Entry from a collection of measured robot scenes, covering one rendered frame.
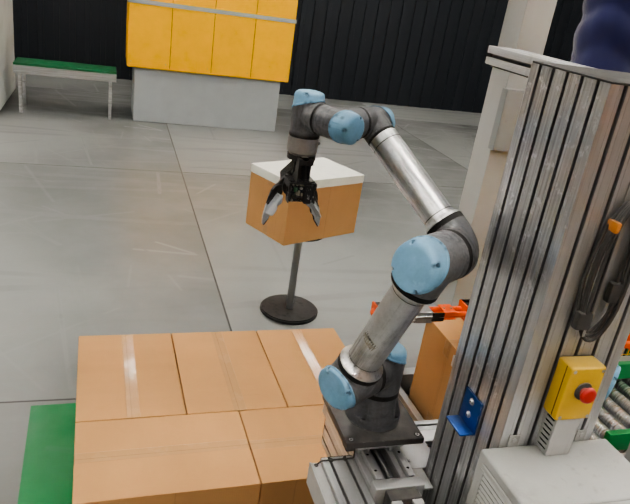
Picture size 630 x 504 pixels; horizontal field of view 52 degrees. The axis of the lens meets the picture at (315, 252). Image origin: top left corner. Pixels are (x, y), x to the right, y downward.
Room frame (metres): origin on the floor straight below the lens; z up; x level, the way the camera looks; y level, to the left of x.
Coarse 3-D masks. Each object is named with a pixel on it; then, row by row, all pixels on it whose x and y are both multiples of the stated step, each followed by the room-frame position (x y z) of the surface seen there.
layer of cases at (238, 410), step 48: (96, 336) 2.45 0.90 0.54; (144, 336) 2.51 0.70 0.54; (192, 336) 2.58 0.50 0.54; (240, 336) 2.64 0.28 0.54; (288, 336) 2.71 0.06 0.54; (336, 336) 2.78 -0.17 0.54; (96, 384) 2.11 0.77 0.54; (144, 384) 2.16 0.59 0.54; (192, 384) 2.21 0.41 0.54; (240, 384) 2.26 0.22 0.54; (288, 384) 2.31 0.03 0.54; (96, 432) 1.84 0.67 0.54; (144, 432) 1.88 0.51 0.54; (192, 432) 1.92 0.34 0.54; (240, 432) 1.96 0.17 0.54; (288, 432) 2.00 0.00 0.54; (96, 480) 1.62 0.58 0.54; (144, 480) 1.65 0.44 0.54; (192, 480) 1.68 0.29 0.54; (240, 480) 1.72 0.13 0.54; (288, 480) 1.75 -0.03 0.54
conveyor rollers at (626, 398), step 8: (616, 384) 2.75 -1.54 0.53; (624, 384) 2.73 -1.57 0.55; (616, 392) 2.65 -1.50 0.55; (624, 392) 2.70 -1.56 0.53; (608, 400) 2.57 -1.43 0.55; (616, 400) 2.62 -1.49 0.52; (624, 400) 2.59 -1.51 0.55; (608, 408) 2.54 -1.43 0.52; (616, 408) 2.52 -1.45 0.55; (624, 408) 2.57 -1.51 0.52; (600, 416) 2.46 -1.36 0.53; (608, 416) 2.44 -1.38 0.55; (616, 416) 2.49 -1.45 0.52; (624, 416) 2.46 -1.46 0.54; (600, 424) 2.36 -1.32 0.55; (608, 424) 2.41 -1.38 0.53; (616, 424) 2.39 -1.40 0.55; (624, 424) 2.44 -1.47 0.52; (592, 432) 2.30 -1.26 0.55; (600, 432) 2.33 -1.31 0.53
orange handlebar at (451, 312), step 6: (432, 306) 2.14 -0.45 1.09; (438, 306) 2.15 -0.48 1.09; (444, 306) 2.14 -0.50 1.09; (450, 306) 2.15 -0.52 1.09; (456, 306) 2.17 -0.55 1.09; (372, 312) 2.03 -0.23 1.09; (438, 312) 2.10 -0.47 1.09; (444, 312) 2.10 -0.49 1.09; (450, 312) 2.10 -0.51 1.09; (456, 312) 2.11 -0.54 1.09; (462, 312) 2.13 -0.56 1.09; (444, 318) 2.10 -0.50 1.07; (450, 318) 2.11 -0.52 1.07
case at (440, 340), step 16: (448, 320) 2.33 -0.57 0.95; (432, 336) 2.27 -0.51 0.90; (448, 336) 2.19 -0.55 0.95; (432, 352) 2.25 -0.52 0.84; (448, 352) 2.15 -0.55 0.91; (416, 368) 2.33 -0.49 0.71; (432, 368) 2.22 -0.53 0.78; (448, 368) 2.12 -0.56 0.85; (416, 384) 2.30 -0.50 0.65; (432, 384) 2.19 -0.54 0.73; (416, 400) 2.28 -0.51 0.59; (432, 400) 2.17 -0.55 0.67; (432, 416) 2.14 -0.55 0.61
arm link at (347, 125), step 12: (324, 108) 1.52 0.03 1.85; (336, 108) 1.52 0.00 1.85; (348, 108) 1.54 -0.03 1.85; (360, 108) 1.57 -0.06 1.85; (312, 120) 1.52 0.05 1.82; (324, 120) 1.50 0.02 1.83; (336, 120) 1.48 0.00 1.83; (348, 120) 1.47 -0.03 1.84; (360, 120) 1.49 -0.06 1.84; (324, 132) 1.50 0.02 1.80; (336, 132) 1.47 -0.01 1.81; (348, 132) 1.47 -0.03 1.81; (360, 132) 1.50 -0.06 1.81; (348, 144) 1.48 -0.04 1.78
